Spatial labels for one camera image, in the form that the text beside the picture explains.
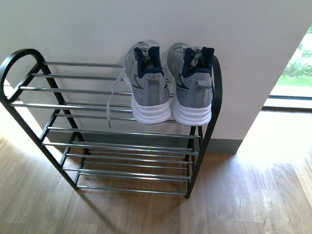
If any grey sneaker navy lining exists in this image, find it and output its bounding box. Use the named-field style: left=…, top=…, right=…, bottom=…
left=164, top=42, right=215, bottom=126
left=106, top=39, right=172, bottom=126

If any black metal shoe rack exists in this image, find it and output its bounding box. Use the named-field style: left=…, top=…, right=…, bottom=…
left=0, top=49, right=222, bottom=197

